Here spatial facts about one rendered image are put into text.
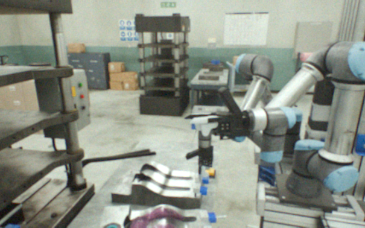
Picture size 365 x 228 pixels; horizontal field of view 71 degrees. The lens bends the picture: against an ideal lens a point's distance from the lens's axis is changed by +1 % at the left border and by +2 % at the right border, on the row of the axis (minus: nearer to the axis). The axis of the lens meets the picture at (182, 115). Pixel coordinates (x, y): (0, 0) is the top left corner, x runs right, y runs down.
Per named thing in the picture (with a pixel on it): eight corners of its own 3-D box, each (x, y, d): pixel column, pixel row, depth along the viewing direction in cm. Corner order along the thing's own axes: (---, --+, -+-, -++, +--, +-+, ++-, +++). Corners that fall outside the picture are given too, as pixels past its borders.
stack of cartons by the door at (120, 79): (139, 88, 815) (137, 62, 789) (136, 91, 784) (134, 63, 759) (114, 87, 830) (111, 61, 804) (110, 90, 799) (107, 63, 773)
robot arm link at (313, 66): (319, 34, 101) (233, 125, 106) (341, 34, 91) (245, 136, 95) (334, 53, 105) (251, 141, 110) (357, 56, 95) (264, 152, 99)
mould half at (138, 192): (204, 185, 161) (205, 166, 157) (199, 212, 136) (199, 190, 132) (129, 177, 170) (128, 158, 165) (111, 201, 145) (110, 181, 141)
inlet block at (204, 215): (224, 217, 129) (225, 208, 127) (227, 224, 124) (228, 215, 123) (198, 219, 128) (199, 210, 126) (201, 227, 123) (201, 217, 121)
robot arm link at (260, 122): (266, 110, 82) (254, 106, 90) (253, 110, 81) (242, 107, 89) (266, 133, 83) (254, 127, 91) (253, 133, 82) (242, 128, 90)
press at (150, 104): (191, 99, 688) (192, 17, 625) (180, 117, 544) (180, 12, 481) (158, 98, 705) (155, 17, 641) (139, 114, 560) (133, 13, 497)
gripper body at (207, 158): (212, 169, 143) (213, 149, 139) (196, 167, 144) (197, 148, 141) (213, 162, 150) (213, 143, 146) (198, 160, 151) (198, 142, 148)
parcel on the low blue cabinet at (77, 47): (86, 52, 800) (85, 42, 791) (80, 53, 768) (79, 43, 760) (74, 52, 807) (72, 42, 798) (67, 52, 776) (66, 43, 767)
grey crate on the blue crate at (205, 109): (225, 114, 494) (225, 107, 490) (224, 120, 456) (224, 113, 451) (193, 112, 505) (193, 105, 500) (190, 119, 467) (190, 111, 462)
